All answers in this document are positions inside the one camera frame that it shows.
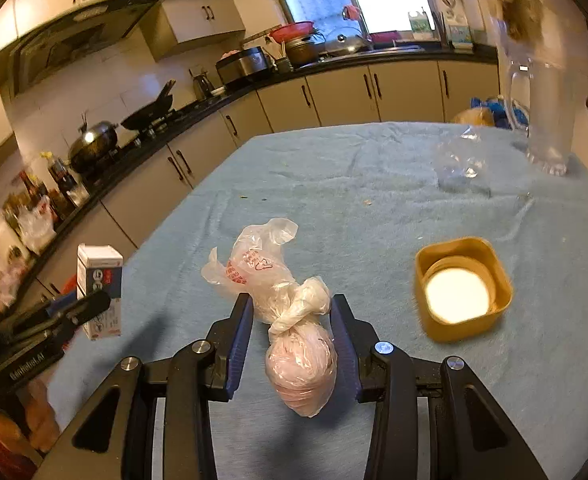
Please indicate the steel wok with lid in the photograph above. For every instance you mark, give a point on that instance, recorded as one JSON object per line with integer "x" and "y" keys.
{"x": 93, "y": 144}

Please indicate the blue white carton box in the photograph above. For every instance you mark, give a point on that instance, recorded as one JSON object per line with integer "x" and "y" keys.
{"x": 100, "y": 268}

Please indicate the clear glass pitcher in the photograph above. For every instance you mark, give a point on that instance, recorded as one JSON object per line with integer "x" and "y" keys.
{"x": 551, "y": 113}

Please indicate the range hood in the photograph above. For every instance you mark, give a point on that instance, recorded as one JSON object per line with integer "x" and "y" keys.
{"x": 66, "y": 40}

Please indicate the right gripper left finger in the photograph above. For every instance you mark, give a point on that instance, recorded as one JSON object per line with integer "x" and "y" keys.
{"x": 112, "y": 435}

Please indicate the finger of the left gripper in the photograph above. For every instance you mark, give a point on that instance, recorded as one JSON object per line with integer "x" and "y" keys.
{"x": 48, "y": 315}

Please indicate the glass pot lid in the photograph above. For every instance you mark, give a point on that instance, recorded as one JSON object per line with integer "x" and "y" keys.
{"x": 346, "y": 45}

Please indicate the pink knotted plastic bag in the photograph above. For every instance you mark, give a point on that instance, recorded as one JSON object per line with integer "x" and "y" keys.
{"x": 301, "y": 361}

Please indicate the pink white plastic bags pile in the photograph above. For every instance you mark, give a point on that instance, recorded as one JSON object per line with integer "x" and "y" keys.
{"x": 13, "y": 264}

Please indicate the red plastic basin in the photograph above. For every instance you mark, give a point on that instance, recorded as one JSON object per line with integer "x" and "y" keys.
{"x": 289, "y": 32}

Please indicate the dark sauce bottle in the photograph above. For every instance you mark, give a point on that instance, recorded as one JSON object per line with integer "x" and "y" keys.
{"x": 65, "y": 182}

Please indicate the blue plastic bag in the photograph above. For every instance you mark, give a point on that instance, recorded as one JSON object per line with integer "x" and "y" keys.
{"x": 498, "y": 108}

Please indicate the black kitchen countertop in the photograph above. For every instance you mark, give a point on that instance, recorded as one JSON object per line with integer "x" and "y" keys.
{"x": 397, "y": 85}

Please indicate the blue towel tablecloth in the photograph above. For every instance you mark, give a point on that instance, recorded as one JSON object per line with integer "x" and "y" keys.
{"x": 366, "y": 200}

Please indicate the white plastic bag on counter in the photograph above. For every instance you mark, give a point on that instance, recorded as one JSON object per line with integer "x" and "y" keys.
{"x": 36, "y": 225}

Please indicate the clear plastic wrap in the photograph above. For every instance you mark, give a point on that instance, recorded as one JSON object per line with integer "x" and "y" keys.
{"x": 460, "y": 163}

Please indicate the beige lower kitchen cabinets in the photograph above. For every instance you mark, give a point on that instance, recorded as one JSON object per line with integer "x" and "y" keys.
{"x": 133, "y": 190}

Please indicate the yellow square plastic lid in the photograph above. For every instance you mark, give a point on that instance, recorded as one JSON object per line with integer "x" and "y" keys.
{"x": 461, "y": 289}

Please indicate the person's left hand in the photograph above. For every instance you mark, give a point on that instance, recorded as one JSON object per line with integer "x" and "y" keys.
{"x": 41, "y": 422}

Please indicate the black frying pan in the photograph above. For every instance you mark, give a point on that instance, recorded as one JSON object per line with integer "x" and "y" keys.
{"x": 143, "y": 118}

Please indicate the silver rice cooker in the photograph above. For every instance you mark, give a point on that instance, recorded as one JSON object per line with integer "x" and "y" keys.
{"x": 242, "y": 66}

